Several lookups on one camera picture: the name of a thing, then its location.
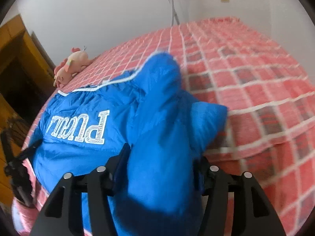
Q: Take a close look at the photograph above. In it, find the blue puffer jacket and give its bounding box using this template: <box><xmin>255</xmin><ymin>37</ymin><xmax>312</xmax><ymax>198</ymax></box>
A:
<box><xmin>30</xmin><ymin>52</ymin><xmax>227</xmax><ymax>235</ymax></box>

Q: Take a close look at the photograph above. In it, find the black chair by door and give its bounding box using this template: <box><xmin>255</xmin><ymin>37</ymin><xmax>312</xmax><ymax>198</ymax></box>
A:
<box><xmin>7</xmin><ymin>117</ymin><xmax>31</xmax><ymax>148</ymax></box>

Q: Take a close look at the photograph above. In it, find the pink plush unicorn toy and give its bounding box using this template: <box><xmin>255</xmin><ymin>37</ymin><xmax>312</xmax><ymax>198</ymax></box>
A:
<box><xmin>53</xmin><ymin>47</ymin><xmax>92</xmax><ymax>88</ymax></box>

